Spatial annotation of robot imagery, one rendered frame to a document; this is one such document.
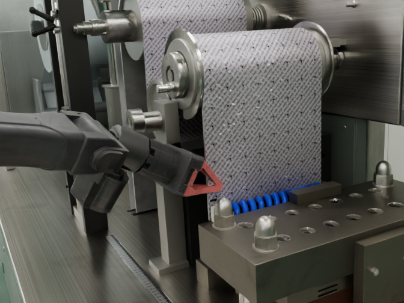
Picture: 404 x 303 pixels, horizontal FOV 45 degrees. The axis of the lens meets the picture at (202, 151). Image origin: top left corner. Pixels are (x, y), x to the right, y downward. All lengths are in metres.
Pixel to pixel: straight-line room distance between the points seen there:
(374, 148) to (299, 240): 0.55
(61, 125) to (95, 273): 0.39
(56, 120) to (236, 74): 0.30
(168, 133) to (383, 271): 0.40
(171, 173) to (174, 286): 0.22
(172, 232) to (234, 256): 0.23
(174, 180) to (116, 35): 0.38
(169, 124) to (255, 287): 0.32
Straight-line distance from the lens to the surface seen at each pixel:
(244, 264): 0.65
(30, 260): 1.03
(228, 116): 0.78
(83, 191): 0.72
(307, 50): 0.87
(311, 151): 0.89
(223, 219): 0.72
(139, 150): 0.70
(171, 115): 0.81
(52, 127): 0.60
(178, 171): 0.73
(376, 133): 1.20
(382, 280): 0.76
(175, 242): 0.89
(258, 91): 0.81
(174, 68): 0.78
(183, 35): 0.79
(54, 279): 0.94
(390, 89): 0.90
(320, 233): 0.72
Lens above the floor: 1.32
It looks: 14 degrees down
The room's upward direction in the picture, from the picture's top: 3 degrees counter-clockwise
